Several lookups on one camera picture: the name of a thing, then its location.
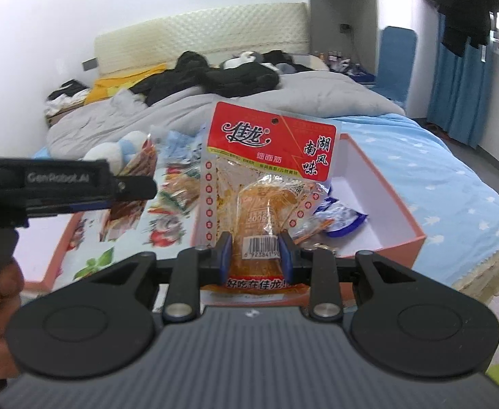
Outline light blue snack packet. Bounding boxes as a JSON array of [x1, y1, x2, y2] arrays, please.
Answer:
[[160, 130, 186, 167]]

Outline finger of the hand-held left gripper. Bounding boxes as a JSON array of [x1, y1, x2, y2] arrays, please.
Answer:
[[112, 174, 159, 202]]

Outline blue and white snack packet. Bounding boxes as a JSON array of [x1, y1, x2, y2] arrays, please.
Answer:
[[316, 197, 368, 240]]

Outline blue curtain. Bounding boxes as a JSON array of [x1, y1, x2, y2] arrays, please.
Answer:
[[425, 12, 495, 149]]

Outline black and white plush toy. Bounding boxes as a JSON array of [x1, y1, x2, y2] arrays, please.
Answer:
[[219, 51, 269, 71]]

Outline black clothing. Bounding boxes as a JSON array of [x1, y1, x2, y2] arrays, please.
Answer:
[[129, 50, 281, 108]]

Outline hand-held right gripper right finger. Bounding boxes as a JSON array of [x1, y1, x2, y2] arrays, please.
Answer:
[[279, 232, 417, 321]]

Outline white printed snack bag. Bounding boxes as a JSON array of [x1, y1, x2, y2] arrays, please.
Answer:
[[183, 130, 211, 167]]

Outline blue chair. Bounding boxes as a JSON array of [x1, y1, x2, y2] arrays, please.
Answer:
[[372, 26, 419, 108]]

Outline pink cardboard box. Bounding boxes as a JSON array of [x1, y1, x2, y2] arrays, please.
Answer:
[[191, 133, 427, 274]]

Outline cream padded headboard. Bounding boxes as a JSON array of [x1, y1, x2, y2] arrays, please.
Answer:
[[93, 2, 310, 80]]

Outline red-topped orange snack packet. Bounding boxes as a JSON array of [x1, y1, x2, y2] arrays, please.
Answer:
[[193, 101, 344, 304]]

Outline dark hanging clothes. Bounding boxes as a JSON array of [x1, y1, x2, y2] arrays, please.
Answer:
[[410, 0, 499, 57]]

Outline row of small bottles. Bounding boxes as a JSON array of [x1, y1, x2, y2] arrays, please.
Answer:
[[312, 49, 375, 82]]

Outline silver and brown snack packet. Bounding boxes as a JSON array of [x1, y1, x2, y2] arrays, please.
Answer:
[[127, 134, 159, 178]]

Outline small red snack packet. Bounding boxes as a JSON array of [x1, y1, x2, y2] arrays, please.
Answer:
[[99, 198, 149, 242]]

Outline white and blue plush toy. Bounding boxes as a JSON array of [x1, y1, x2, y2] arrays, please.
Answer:
[[82, 130, 149, 172]]

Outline yellow cloth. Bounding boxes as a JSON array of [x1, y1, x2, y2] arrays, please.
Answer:
[[83, 63, 167, 105]]

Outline small orange snack packet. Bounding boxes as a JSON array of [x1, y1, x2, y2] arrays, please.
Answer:
[[160, 165, 203, 219]]

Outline grey duvet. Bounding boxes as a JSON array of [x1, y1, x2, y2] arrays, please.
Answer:
[[46, 70, 406, 159]]

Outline pink cardboard box lid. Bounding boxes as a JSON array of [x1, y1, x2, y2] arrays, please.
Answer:
[[23, 211, 89, 294]]

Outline pile of clothes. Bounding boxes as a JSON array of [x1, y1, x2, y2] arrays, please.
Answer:
[[44, 78, 93, 117]]

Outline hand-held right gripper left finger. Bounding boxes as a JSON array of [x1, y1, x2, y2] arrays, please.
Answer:
[[88, 232, 233, 323]]

